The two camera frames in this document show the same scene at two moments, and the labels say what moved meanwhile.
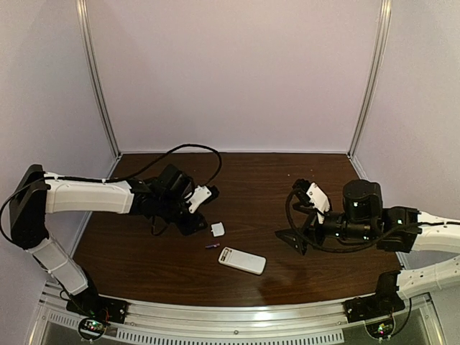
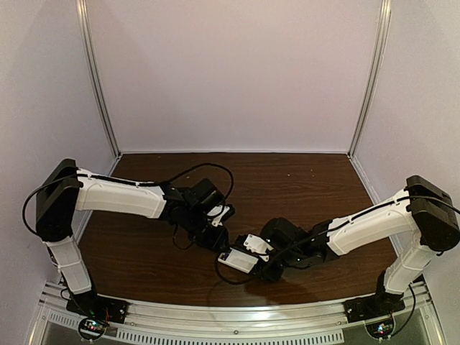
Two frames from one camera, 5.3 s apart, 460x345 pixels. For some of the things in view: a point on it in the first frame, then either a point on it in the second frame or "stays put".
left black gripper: (190, 228) to (215, 241)
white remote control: (242, 260) stays put
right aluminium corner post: (369, 85) stays put
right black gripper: (311, 230) to (264, 273)
